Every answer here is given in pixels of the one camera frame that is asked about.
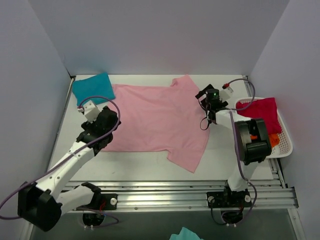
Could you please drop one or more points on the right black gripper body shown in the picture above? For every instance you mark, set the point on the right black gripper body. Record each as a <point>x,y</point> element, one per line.
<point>202,92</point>

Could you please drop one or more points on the pink t shirt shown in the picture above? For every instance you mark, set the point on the pink t shirt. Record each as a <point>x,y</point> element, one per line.
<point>161,118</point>

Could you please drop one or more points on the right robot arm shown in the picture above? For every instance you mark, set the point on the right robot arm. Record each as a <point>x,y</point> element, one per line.
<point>251,140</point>

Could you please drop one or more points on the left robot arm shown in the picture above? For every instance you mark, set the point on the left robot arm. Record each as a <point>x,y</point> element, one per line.
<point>43,201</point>

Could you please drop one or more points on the folded teal t shirt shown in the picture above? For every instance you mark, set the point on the folded teal t shirt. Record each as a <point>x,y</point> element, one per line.
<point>97,85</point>

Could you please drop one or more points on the crimson t shirt in basket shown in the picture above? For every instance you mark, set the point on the crimson t shirt in basket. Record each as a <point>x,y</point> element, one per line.
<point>266,109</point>

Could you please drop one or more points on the orange t shirt in basket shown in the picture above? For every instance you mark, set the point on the orange t shirt in basket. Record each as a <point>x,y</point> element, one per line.
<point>274,139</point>

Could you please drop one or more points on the white plastic basket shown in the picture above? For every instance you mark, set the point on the white plastic basket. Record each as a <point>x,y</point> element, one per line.
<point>285,146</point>

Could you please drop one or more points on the mint green cloth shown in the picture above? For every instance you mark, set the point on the mint green cloth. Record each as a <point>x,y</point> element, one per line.
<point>185,234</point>

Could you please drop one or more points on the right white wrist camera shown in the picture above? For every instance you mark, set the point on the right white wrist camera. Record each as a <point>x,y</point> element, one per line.
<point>226,92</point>

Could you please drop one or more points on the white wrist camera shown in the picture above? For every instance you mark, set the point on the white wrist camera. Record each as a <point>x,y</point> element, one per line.
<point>226,92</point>
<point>89,110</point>

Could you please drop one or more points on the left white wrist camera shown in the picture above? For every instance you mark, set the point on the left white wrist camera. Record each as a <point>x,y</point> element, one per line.
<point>89,110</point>

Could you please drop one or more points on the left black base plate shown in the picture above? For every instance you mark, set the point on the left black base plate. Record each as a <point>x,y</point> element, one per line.
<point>103,202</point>

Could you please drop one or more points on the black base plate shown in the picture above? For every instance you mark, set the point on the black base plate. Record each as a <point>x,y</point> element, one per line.
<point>103,202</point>
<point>225,199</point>

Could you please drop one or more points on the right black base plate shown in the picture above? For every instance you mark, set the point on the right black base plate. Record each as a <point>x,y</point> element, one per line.
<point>225,199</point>

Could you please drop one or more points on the aluminium rail frame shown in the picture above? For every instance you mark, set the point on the aluminium rail frame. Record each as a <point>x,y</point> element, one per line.
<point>175,196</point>

